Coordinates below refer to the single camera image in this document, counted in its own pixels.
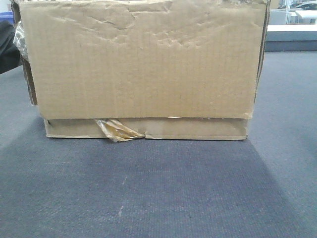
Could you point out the blue plastic crate far left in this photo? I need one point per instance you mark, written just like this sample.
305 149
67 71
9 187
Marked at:
7 16

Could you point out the large brown cardboard box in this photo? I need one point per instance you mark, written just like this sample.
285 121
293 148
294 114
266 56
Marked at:
154 69

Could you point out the white desk in background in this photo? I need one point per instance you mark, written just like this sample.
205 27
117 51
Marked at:
291 31

